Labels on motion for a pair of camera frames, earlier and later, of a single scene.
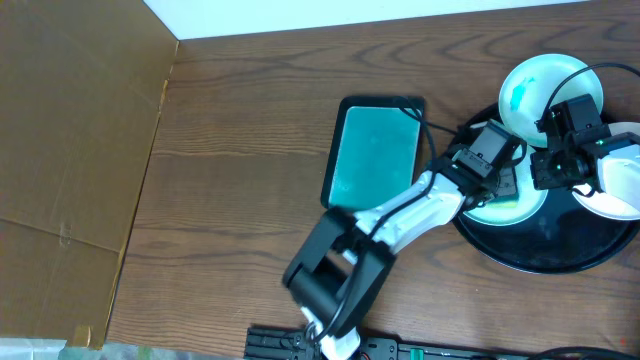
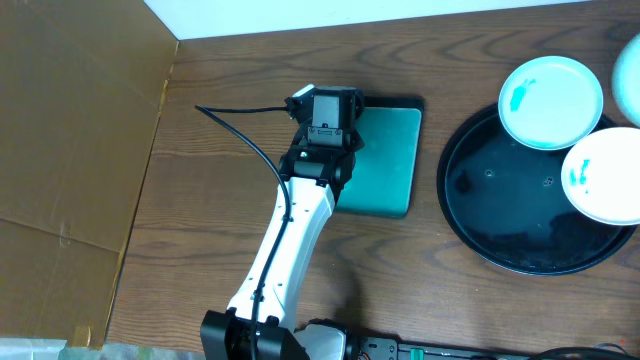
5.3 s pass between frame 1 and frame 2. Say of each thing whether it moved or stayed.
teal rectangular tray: stayed
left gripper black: moved
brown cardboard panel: stayed
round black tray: stayed
